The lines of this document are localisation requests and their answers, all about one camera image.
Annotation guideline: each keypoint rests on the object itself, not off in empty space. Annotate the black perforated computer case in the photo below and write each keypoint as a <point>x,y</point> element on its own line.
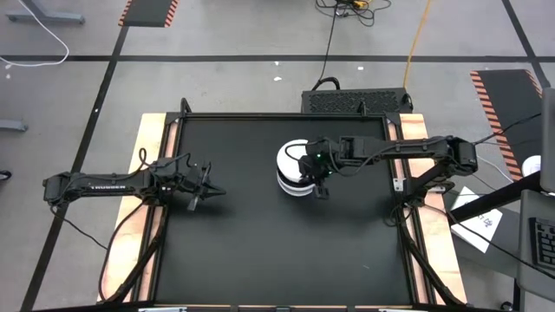
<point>381,96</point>

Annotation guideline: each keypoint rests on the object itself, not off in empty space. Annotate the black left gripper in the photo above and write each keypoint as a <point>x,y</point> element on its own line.
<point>197,184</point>

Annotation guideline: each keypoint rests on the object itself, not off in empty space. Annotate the black table frame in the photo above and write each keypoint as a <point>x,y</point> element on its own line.
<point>282,115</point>

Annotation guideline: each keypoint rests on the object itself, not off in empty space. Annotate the grey desk leg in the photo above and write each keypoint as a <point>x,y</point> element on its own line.
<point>47,18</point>

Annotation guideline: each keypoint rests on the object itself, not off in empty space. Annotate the hazard striped floor mat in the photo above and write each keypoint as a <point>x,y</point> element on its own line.
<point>507,108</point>
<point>147,13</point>

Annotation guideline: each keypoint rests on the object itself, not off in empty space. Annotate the black keyboard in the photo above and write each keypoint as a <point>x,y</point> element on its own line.
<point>544,242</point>

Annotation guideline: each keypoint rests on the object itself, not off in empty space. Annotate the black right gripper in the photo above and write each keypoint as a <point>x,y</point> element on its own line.
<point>316,169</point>

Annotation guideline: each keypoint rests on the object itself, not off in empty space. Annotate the silver corner bracket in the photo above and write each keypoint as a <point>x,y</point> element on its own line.
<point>398,184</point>

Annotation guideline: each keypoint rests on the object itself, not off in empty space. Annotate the grey desk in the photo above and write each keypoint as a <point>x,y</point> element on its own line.
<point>526,281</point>

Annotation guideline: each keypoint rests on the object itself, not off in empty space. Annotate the grey monitor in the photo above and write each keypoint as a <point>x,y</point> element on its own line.
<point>549,138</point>

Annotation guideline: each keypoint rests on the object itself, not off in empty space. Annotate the white paper sheet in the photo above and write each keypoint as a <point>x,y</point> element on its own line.
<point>479,225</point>

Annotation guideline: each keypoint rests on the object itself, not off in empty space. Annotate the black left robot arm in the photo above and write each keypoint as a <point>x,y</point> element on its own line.
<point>108,187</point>

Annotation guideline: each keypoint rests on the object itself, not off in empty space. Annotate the black diagonal beam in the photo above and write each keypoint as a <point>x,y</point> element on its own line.
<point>494,200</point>

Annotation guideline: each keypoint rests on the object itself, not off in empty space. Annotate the white cup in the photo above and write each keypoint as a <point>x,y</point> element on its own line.
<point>532,165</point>

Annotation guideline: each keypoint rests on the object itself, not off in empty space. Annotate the grey desk foot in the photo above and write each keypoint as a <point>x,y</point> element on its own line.
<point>13,125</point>

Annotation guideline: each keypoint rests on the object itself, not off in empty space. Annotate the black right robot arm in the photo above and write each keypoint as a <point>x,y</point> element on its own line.
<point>412,148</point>

